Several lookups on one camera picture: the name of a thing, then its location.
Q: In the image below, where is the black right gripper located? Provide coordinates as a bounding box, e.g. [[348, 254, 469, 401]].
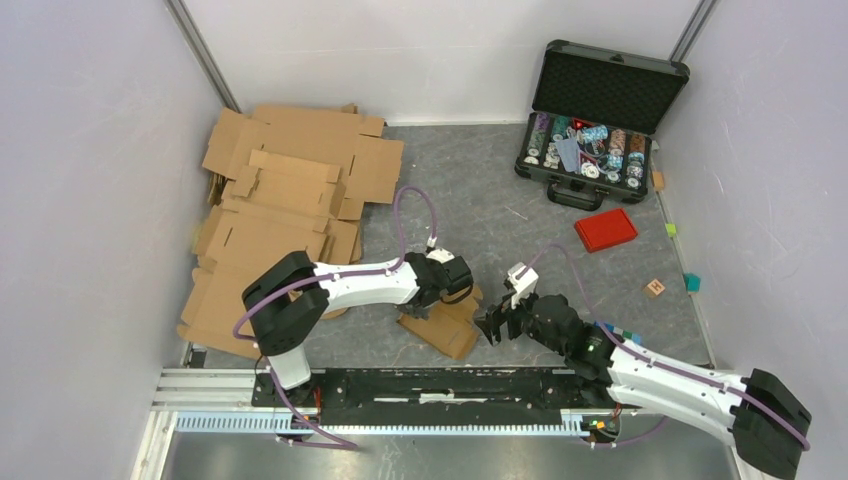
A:
[[473, 286, 568, 358]]

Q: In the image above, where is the brown cardboard box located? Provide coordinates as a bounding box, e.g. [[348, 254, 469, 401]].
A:
[[397, 286, 483, 360]]

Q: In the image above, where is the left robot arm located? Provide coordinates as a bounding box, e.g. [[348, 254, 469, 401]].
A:
[[237, 249, 473, 408]]

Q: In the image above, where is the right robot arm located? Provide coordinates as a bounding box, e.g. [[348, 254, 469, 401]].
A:
[[474, 294, 812, 479]]

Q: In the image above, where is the red flat box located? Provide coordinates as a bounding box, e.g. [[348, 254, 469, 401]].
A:
[[574, 208, 639, 253]]

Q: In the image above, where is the blue block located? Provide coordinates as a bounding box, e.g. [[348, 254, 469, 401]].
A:
[[594, 322, 642, 345]]

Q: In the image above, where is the wooden letter cube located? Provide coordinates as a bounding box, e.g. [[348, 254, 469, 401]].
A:
[[642, 278, 666, 298]]

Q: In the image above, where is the stack of flat cardboard boxes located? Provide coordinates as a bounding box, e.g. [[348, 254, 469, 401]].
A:
[[177, 104, 404, 359]]

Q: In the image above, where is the teal cube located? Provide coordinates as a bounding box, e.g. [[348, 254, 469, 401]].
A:
[[683, 272, 701, 293]]

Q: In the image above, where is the small orange wooden block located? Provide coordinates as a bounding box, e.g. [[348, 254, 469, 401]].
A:
[[651, 171, 665, 192]]

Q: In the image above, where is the black poker chip case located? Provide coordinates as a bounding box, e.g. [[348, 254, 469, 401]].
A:
[[514, 40, 690, 211]]

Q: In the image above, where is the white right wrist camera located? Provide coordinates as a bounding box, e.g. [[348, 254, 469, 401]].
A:
[[506, 262, 539, 309]]

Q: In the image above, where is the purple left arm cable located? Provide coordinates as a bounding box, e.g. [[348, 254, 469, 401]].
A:
[[231, 185, 442, 452]]

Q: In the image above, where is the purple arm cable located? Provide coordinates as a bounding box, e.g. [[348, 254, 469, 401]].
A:
[[523, 243, 812, 453], [231, 185, 442, 452]]

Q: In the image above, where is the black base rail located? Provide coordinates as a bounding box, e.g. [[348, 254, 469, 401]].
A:
[[251, 367, 616, 427]]

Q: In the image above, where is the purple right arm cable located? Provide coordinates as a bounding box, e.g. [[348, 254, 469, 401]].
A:
[[523, 243, 812, 453]]

